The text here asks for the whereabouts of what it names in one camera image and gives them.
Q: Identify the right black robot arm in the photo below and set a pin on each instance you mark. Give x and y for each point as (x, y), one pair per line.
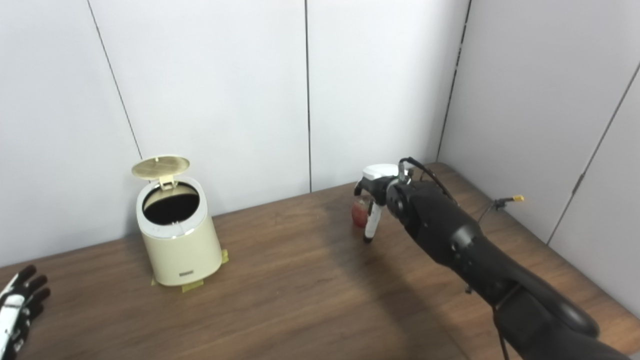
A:
(450, 235)

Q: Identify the black wall panel hinge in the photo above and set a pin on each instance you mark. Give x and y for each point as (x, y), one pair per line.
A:
(580, 184)

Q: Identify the cream round bin lid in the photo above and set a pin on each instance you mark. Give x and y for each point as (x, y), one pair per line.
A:
(160, 167)

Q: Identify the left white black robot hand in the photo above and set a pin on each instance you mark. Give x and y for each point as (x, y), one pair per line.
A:
(17, 305)

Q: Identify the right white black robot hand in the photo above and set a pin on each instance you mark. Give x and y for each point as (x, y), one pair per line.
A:
(380, 175)

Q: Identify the cream-colored bin body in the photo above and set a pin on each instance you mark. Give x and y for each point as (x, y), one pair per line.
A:
(182, 255)

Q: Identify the red apple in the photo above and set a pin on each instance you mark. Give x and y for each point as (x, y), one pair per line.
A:
(359, 214)

